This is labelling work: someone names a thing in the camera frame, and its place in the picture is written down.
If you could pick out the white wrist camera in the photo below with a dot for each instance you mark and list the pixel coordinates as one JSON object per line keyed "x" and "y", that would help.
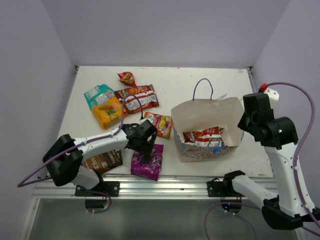
{"x": 145, "y": 120}
{"x": 272, "y": 94}

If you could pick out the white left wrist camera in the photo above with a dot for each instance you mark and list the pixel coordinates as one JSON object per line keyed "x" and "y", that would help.
{"x": 145, "y": 120}

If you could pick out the small red snack bag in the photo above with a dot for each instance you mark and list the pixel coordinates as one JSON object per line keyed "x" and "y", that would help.
{"x": 127, "y": 78}

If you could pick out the red white chips bag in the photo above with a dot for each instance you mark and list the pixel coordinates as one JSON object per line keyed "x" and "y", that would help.
{"x": 146, "y": 95}

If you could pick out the aluminium front rail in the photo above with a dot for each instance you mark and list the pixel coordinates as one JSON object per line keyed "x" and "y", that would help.
{"x": 133, "y": 187}

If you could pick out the red doritos bag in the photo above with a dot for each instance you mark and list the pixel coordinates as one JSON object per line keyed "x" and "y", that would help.
{"x": 209, "y": 137}

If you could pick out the checkered paper bag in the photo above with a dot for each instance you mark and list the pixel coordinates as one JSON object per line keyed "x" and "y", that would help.
{"x": 198, "y": 114}

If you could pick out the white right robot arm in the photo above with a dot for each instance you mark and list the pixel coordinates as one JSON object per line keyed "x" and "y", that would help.
{"x": 291, "y": 206}

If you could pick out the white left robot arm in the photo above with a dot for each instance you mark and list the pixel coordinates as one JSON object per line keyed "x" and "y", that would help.
{"x": 64, "y": 159}

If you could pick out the colourful fruit candy bag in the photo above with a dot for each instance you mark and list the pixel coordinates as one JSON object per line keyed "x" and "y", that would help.
{"x": 163, "y": 123}

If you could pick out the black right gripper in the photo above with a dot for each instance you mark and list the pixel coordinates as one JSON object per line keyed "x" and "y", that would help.
{"x": 242, "y": 124}

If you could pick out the aluminium table edge rail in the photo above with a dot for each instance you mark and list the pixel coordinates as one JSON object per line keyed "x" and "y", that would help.
{"x": 252, "y": 82}

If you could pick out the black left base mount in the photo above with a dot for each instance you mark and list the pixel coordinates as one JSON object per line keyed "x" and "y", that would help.
{"x": 111, "y": 188}

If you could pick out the brown salt chips bag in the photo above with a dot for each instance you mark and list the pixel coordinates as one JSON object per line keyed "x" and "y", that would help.
{"x": 104, "y": 162}

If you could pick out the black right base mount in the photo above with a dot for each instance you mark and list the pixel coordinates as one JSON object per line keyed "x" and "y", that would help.
{"x": 220, "y": 188}

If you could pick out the orange yellow snack bag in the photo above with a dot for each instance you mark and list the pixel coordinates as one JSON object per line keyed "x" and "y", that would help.
{"x": 109, "y": 113}

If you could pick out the teal snack bag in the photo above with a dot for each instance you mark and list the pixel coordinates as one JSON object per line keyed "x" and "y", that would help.
{"x": 98, "y": 95}

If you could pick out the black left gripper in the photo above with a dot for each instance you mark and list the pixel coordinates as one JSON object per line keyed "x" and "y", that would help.
{"x": 146, "y": 148}

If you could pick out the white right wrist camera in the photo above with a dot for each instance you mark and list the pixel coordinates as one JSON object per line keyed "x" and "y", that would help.
{"x": 272, "y": 94}

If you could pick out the purple snack bag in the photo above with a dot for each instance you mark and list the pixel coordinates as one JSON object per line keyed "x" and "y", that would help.
{"x": 148, "y": 167}

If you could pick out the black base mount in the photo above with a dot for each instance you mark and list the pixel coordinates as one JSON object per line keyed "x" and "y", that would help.
{"x": 220, "y": 188}
{"x": 111, "y": 188}

